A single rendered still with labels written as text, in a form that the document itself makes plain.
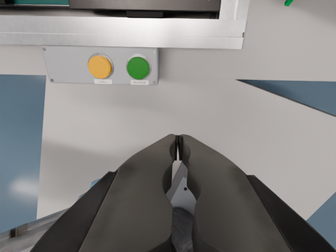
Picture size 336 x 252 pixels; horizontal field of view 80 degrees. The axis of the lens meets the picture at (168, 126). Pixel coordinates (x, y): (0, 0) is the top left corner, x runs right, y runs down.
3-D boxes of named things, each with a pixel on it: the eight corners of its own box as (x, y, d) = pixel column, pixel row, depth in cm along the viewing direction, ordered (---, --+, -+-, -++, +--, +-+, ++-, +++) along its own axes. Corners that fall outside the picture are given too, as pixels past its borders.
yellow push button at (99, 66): (114, 76, 39) (111, 79, 37) (93, 75, 39) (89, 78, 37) (111, 54, 37) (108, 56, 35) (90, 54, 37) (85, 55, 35)
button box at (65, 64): (159, 78, 44) (157, 86, 39) (64, 76, 44) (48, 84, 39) (159, 43, 41) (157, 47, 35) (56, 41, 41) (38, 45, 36)
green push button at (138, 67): (150, 77, 39) (149, 79, 37) (129, 76, 39) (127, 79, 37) (149, 55, 37) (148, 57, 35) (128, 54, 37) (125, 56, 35)
